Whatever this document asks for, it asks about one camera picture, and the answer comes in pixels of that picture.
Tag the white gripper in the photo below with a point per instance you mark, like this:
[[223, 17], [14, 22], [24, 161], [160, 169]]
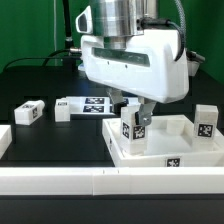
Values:
[[150, 67]]

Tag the white square tabletop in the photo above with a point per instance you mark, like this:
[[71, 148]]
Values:
[[169, 144]]

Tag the white U-shaped obstacle fence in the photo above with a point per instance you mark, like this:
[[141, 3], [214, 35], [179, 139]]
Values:
[[110, 181]]

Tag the white marker base plate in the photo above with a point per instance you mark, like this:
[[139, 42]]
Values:
[[90, 105]]

